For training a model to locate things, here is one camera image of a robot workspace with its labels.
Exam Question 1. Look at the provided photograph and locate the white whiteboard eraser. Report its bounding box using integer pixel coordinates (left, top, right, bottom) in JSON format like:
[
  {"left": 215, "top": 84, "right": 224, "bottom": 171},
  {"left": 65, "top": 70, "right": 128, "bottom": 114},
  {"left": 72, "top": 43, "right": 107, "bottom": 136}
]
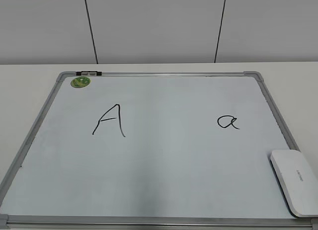
[{"left": 270, "top": 150, "right": 318, "bottom": 218}]

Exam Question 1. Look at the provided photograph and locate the green round magnet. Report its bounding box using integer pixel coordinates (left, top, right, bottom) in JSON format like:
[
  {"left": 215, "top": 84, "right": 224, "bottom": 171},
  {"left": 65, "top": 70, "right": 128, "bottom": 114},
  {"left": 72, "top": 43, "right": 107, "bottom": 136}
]
[{"left": 71, "top": 77, "right": 90, "bottom": 88}]

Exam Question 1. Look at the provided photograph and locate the white board with grey frame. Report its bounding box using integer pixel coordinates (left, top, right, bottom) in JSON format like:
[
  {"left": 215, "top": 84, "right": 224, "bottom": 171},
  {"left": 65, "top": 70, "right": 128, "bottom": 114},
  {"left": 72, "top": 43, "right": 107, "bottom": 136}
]
[{"left": 0, "top": 72, "right": 318, "bottom": 230}]

